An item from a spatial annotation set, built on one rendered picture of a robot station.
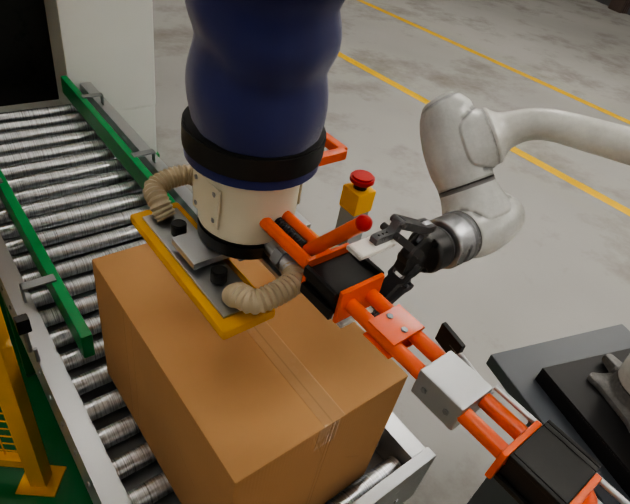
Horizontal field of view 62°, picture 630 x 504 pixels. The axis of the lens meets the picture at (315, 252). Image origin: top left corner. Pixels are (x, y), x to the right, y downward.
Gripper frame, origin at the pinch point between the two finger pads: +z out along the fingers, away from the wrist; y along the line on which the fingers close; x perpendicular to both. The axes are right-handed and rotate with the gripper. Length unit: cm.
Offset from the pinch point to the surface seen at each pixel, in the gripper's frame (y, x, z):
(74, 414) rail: 65, 44, 31
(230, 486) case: 32.4, -3.3, 19.8
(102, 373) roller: 70, 56, 20
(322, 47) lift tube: -28.8, 15.6, -1.2
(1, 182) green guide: 60, 141, 20
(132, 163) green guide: 62, 138, -25
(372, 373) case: 29.8, -0.5, -14.0
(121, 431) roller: 70, 38, 23
